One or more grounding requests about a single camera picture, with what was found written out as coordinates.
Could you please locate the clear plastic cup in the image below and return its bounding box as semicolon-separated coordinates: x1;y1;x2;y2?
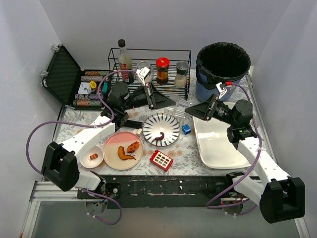
164;99;192;121

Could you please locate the glass salt grinder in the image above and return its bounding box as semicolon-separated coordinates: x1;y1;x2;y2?
174;61;189;88

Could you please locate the dark sauce glass bottle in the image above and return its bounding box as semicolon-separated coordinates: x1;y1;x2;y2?
118;39;134;84

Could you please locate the red lid chili sauce jar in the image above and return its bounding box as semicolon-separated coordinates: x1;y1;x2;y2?
156;57;170;85

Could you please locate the round glass jar with powder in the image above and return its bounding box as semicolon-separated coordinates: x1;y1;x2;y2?
136;60;154;85

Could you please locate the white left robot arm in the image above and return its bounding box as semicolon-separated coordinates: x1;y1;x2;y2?
41;105;129;191

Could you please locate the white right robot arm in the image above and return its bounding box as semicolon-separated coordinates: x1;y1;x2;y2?
185;94;305;224

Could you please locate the teal card box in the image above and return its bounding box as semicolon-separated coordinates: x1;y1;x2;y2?
102;82;108;95

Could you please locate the blue striped white plate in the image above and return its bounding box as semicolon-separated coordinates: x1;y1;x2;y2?
142;113;180;147

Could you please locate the blue toy brick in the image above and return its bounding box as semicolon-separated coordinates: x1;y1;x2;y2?
182;124;191;135

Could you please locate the black rhinestone microphone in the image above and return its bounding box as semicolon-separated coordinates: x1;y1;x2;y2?
124;120;143;129

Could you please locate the yellow dealer chip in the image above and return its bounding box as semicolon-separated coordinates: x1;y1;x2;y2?
90;81;97;89

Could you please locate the dark red chili pepper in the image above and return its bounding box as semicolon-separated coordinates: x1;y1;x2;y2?
155;132;164;141

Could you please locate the red tan poker chip stack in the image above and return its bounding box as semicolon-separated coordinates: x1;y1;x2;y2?
85;70;110;76

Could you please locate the white rectangular basin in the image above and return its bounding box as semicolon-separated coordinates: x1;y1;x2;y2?
193;103;250;170

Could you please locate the purple poker chip stack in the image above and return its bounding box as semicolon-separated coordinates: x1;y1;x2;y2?
81;76;103;83

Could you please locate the blue yellow poker chip stack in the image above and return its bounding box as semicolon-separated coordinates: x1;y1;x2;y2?
74;94;99;100

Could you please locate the black poker chip case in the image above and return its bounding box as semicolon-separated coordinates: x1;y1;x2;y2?
42;44;112;110

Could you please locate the blue bin with black bag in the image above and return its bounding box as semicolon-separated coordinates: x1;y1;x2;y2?
196;42;251;102

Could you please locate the red orange food piece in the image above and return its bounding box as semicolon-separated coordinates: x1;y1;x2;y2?
127;141;140;153

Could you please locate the pink white plate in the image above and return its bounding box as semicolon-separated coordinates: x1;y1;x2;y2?
103;131;143;171

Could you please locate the orange food slice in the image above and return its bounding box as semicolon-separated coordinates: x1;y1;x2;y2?
117;146;136;160

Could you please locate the red toy window block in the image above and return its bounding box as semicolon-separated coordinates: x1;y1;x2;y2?
150;150;173;172

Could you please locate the small sausage piece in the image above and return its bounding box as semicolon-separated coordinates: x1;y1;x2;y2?
90;153;98;160

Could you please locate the small white bowl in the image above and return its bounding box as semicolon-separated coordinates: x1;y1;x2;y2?
80;145;104;169

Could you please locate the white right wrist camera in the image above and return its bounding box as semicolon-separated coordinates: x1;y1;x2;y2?
216;82;232;101

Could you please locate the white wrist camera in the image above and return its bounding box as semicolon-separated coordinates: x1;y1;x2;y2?
136;67;152;86
216;82;232;101

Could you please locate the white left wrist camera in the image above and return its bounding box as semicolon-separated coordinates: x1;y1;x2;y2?
136;67;152;86

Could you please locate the black wire rack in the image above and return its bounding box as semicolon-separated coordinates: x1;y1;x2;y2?
107;48;192;108

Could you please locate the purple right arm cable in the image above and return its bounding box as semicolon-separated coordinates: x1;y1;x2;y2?
206;82;263;216

